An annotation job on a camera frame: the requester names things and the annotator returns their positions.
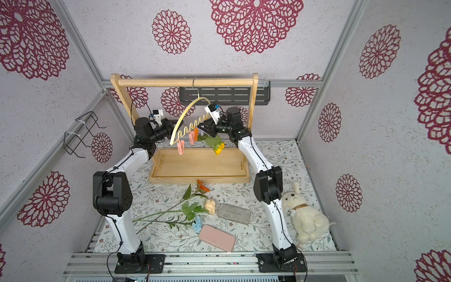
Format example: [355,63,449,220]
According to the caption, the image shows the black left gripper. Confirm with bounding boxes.
[149,118,183,143]

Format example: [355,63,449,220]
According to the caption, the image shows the yellow wavy clothes hanger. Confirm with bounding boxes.
[169,78,212,146]

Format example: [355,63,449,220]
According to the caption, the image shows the yellow sunflower with stem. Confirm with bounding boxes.
[197,134,226,155]

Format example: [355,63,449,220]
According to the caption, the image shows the orange flower with stem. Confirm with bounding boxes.
[134,180,211,234]

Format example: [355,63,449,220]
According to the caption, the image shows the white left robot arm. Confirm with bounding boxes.
[93,117,177,262]

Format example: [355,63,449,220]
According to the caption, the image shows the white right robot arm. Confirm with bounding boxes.
[197,105,298,270]

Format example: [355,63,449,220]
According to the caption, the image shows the pink clothes peg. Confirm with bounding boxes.
[189,132,195,145]
[177,140,185,155]

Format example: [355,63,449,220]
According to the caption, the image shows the wooden clothes rack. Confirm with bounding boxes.
[110,73,259,184]

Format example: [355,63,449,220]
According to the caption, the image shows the peach rose with stem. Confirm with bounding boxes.
[132,198,216,222]

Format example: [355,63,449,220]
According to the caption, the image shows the grey felt pouch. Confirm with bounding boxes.
[216,203,252,225]

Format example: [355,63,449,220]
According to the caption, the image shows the blue flower with stem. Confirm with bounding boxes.
[165,216,203,235]

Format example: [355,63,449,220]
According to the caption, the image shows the pink case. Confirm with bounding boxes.
[199,225,236,252]

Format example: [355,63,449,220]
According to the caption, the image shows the white plush toy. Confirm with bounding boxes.
[281,182,331,244]

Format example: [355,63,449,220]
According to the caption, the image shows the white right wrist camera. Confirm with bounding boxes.
[204,103,221,124]

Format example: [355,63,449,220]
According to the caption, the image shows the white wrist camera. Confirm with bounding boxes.
[204,103,221,124]
[150,109,164,126]

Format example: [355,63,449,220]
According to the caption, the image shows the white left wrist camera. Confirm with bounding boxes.
[150,109,164,126]

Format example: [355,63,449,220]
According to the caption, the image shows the black wall shelf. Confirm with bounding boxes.
[178,83,271,106]

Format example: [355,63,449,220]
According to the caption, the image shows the black wire wall rack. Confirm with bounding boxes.
[62,111,105,159]

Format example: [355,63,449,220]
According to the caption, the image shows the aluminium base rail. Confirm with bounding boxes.
[62,251,358,278]

